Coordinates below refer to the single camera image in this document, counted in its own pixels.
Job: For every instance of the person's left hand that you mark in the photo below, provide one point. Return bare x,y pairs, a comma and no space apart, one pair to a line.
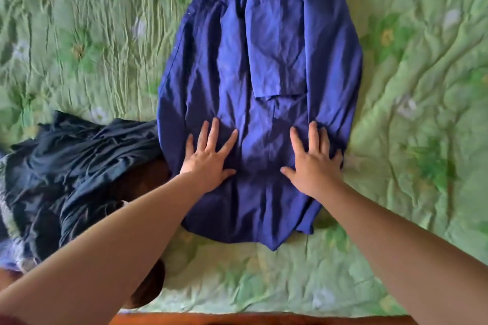
206,168

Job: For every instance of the brown fleece garment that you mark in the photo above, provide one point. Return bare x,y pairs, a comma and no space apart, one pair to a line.
146,180

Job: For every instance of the dark navy clothes pile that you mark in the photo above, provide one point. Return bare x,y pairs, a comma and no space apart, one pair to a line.
76,161

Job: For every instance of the green floral bedsheet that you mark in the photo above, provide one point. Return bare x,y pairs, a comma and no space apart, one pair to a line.
419,69

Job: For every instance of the person's right forearm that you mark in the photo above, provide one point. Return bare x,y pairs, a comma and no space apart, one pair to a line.
411,260

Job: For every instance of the person's right hand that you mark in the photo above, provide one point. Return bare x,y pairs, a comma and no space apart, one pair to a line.
314,172

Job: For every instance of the person's left forearm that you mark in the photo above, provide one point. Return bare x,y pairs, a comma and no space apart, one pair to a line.
95,260

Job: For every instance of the blue shirt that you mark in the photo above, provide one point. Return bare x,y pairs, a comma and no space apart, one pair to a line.
267,50

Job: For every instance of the wooden bed frame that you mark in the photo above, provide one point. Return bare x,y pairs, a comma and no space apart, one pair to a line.
267,319

